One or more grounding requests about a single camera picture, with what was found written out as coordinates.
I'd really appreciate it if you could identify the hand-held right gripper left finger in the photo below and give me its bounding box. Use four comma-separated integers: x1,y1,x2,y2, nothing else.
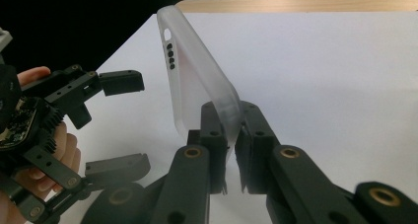
186,100,230,196

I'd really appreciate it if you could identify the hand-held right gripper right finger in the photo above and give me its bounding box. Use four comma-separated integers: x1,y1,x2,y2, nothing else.
234,100,281,196

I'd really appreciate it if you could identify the frosted translucent phone case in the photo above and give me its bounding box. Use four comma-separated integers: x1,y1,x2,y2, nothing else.
156,5,246,150

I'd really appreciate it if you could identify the white table mat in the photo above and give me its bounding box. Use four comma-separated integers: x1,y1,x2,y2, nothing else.
26,11,418,224

